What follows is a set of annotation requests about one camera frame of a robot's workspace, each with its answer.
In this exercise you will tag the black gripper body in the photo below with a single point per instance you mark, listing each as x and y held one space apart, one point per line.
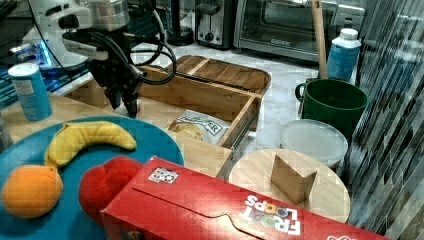
112 66

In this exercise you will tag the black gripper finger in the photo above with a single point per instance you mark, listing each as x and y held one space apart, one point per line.
130 98
113 95

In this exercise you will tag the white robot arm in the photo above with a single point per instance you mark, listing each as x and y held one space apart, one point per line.
94 30

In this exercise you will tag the wooden drawer box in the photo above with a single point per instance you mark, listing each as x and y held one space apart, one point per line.
231 93

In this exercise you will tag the yellow plush banana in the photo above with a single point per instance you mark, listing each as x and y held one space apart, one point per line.
75 136

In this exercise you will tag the Deep River chips bag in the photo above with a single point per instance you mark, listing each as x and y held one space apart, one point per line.
199 126

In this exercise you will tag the blue cylindrical canister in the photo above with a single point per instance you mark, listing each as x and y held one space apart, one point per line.
31 91

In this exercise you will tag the dark wooden cutting board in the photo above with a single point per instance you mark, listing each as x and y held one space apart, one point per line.
201 75

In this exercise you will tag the red plush apple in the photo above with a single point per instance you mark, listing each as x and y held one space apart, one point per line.
100 184

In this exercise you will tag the red Froot Loops box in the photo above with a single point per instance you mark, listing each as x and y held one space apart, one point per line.
166 201

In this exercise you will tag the silver toaster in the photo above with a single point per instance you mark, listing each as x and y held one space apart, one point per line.
214 23

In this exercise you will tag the orange plush fruit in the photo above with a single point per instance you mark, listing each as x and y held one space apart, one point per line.
31 191

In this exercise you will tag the silver toaster oven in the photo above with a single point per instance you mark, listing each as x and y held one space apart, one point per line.
285 27

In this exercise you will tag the clear plastic lidded container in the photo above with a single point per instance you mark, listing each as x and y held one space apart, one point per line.
315 139

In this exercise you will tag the green mug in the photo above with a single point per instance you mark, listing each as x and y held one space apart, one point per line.
334 102

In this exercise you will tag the blue white bottle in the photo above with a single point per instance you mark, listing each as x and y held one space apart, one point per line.
343 54

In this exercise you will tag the round wooden lid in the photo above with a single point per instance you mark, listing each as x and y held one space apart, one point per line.
293 178

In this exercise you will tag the wooden utensil handle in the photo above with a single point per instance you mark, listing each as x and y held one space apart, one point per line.
317 15

